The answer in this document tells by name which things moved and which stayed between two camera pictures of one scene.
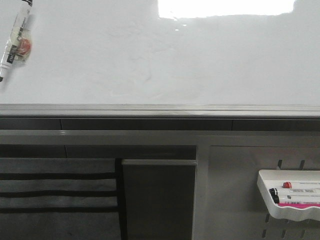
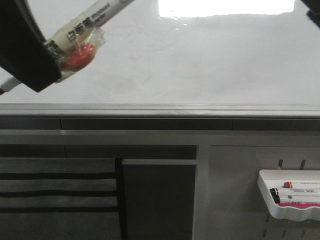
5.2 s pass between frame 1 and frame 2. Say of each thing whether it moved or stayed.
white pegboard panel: stayed
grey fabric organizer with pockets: stayed
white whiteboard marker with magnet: moved
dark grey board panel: stayed
